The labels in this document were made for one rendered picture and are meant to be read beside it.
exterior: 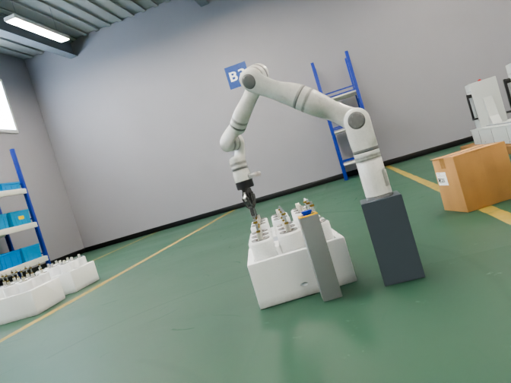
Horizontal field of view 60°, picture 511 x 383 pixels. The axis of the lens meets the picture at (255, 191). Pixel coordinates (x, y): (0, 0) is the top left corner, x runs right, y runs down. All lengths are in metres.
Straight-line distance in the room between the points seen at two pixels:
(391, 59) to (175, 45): 3.85
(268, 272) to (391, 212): 0.52
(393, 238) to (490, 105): 4.44
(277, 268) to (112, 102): 7.60
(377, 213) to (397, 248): 0.14
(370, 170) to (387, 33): 6.65
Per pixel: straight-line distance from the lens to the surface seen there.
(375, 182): 1.61
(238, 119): 1.80
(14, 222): 7.23
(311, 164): 7.95
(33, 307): 3.63
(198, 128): 8.36
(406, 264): 1.64
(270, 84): 1.67
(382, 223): 1.60
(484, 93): 5.97
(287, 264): 1.74
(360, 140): 1.60
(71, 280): 4.09
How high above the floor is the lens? 0.51
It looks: 2 degrees down
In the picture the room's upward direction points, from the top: 17 degrees counter-clockwise
